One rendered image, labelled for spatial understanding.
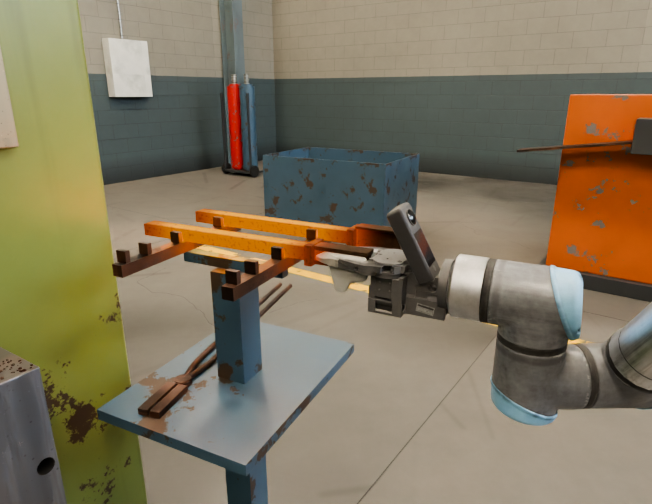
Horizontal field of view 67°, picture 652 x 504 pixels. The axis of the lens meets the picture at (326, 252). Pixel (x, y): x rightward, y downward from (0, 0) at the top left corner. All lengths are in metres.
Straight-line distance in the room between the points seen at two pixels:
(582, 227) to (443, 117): 4.90
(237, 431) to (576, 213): 3.15
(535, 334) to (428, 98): 7.77
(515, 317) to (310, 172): 3.76
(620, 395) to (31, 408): 0.79
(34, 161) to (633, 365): 0.93
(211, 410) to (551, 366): 0.53
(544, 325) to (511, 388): 0.10
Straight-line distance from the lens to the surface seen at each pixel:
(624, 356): 0.74
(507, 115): 7.95
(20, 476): 0.84
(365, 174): 4.11
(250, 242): 0.84
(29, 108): 0.95
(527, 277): 0.69
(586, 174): 3.66
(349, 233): 0.86
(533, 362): 0.71
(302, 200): 4.45
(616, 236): 3.71
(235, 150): 8.11
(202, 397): 0.92
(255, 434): 0.83
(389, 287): 0.74
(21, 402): 0.79
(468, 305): 0.69
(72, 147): 0.98
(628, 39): 7.71
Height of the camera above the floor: 1.27
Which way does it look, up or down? 18 degrees down
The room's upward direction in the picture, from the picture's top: straight up
